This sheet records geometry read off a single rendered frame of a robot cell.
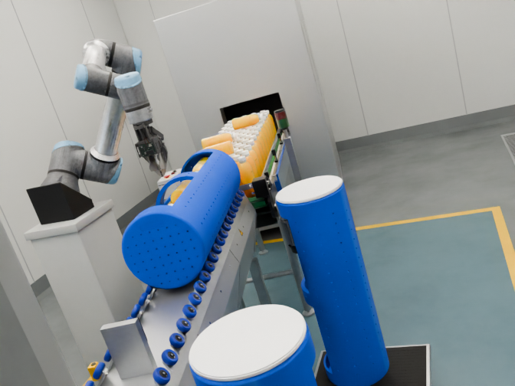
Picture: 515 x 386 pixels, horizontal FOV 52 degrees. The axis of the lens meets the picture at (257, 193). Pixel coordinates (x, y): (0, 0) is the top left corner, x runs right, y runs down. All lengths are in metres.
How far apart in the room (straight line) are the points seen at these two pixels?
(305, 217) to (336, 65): 4.64
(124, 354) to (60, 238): 1.29
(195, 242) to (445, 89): 5.11
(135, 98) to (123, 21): 5.63
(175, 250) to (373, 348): 1.01
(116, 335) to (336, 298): 1.03
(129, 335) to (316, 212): 0.92
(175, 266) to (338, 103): 5.05
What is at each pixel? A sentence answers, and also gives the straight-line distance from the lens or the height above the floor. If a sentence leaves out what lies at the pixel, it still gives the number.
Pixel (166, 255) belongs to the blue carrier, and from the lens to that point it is 1.78.
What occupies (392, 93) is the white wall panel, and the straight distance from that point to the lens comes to 6.53.
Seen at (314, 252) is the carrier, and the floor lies 0.82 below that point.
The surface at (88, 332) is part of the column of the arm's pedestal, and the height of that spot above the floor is 0.52.
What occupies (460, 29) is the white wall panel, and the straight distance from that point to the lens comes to 6.45.
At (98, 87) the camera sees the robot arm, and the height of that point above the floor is 1.65.
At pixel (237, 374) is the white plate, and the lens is 1.14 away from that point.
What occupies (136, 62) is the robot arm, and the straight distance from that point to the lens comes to 2.51.
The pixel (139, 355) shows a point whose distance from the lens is 1.45.
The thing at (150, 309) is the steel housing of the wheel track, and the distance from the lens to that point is 1.81.
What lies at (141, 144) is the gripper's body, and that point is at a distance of 1.87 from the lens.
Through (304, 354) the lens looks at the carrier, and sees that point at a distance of 1.18.
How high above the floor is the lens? 1.66
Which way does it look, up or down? 16 degrees down
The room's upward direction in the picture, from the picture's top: 17 degrees counter-clockwise
